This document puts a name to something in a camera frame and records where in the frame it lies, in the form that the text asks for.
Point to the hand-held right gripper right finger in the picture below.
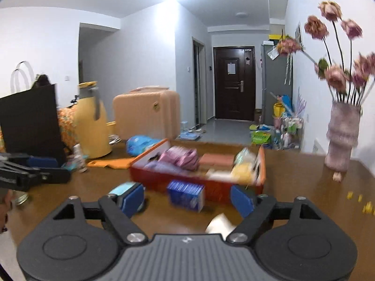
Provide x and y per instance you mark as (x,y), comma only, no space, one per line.
(241,200)

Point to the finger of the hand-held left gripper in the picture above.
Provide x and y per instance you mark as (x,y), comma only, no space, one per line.
(44,162)
(35,177)

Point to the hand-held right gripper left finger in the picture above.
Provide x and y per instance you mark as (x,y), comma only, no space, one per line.
(133,199)

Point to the orange-edged cardboard box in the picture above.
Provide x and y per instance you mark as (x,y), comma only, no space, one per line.
(152,181)

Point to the yellow soft item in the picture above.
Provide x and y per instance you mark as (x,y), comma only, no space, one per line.
(244,166)

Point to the purple knitted cloth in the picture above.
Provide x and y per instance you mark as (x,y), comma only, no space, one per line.
(162,167)

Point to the brick red cloth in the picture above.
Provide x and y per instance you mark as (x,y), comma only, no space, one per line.
(218,161)

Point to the person's left hand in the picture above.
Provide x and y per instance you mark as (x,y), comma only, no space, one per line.
(5,206)

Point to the white paper piece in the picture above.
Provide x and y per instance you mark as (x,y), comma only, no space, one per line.
(219,225)

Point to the small white bottle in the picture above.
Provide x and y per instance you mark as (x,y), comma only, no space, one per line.
(79,159)

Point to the orange floral cloth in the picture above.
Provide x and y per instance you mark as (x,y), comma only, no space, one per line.
(66,128)

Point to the black paper bag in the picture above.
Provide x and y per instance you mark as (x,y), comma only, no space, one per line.
(29,123)

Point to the blue tissue box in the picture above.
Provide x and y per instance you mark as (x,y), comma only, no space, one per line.
(186,196)

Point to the blue tissue pack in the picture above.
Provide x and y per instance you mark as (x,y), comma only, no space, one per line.
(140,145)

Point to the yellow thermos jug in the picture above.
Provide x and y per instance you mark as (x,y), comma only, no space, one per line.
(90,126)

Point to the pink fluffy towel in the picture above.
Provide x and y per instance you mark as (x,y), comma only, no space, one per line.
(179,156)

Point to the green plastic bag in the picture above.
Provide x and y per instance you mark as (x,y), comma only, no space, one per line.
(260,138)

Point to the pink ribbed suitcase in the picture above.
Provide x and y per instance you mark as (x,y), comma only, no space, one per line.
(140,114)

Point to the pet water dispenser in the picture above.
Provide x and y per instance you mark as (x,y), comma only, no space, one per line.
(189,131)

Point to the white sign board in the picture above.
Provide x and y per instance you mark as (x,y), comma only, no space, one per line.
(318,147)

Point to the yellow bag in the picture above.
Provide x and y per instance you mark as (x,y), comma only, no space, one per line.
(279,110)

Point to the crumpled paper scrap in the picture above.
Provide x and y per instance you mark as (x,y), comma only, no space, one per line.
(337,176)

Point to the dark brown entrance door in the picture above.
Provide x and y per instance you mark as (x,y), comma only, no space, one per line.
(234,93)

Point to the purple paper ornament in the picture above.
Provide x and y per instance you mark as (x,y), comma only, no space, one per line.
(300,105)

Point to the pale purple ribbed vase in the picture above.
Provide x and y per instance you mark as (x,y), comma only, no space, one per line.
(342,134)

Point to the grey interior door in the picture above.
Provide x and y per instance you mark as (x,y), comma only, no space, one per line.
(197,85)

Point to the grey refrigerator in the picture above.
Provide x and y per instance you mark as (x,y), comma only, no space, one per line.
(275,79)

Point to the dried pink flowers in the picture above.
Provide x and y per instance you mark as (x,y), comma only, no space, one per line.
(335,77)

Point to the yellow box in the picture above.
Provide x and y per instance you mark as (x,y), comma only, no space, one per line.
(276,38)

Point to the round ceiling lamp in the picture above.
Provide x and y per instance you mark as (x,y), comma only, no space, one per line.
(242,15)

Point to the white wall switch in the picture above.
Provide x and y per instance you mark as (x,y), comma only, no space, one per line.
(66,78)

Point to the framed wall picture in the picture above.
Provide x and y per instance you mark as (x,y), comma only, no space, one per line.
(298,33)

